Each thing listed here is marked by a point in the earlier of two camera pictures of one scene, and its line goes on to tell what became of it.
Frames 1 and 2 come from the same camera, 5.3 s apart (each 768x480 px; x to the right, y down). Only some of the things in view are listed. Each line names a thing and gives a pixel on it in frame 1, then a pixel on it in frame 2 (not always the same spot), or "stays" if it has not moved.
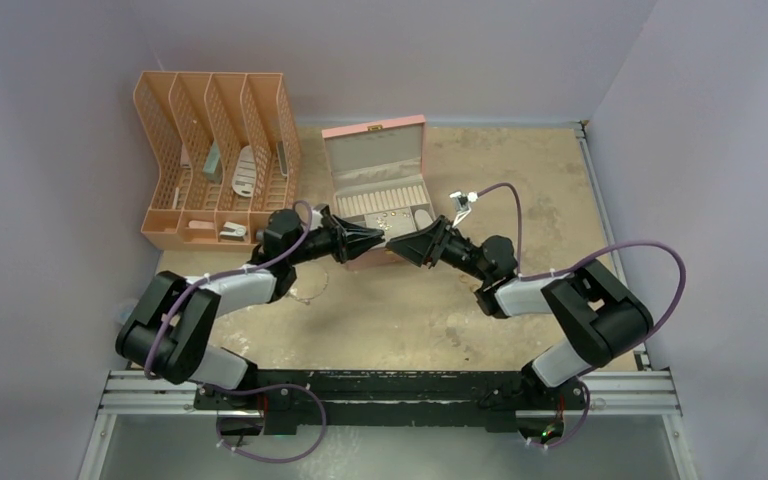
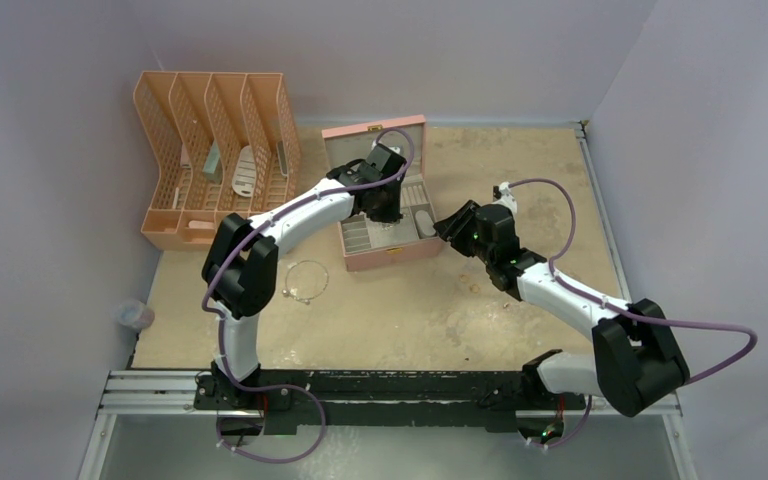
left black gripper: (348, 240) -> (391, 215)
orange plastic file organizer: (225, 153) stays
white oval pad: (422, 219) stays
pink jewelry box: (379, 178) stays
